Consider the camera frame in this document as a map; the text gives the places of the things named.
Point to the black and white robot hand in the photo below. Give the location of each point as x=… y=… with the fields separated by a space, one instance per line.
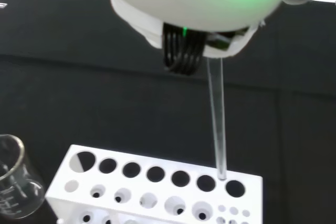
x=189 y=1

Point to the white test tube rack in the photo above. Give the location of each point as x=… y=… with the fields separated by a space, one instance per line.
x=168 y=188

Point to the clear glass beaker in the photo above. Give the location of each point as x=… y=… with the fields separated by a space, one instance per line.
x=23 y=182

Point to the black bench cloth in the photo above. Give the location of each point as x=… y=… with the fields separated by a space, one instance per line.
x=78 y=90

